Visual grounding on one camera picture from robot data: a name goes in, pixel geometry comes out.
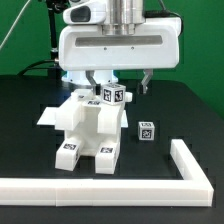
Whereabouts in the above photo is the black camera stand pole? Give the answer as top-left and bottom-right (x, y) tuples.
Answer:
(45, 0), (68, 59)

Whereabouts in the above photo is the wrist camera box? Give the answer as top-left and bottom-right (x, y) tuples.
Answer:
(63, 0), (107, 25)

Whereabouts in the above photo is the black cable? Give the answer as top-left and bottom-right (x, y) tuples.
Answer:
(17, 58), (63, 76)

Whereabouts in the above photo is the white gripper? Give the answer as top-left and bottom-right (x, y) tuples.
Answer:
(59, 17), (181, 95)

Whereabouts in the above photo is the white chair seat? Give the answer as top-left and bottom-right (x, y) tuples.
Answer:
(63, 101), (122, 157)

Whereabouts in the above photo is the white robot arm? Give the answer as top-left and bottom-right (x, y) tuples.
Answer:
(59, 0), (183, 94)

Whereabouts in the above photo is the white U-shaped obstacle fence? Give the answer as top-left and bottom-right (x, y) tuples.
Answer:
(0, 139), (214, 207)

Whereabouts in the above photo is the white chair back frame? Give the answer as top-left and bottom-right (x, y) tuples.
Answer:
(55, 87), (133, 135)

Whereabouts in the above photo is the white cable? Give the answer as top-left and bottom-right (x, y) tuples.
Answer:
(0, 0), (32, 51)

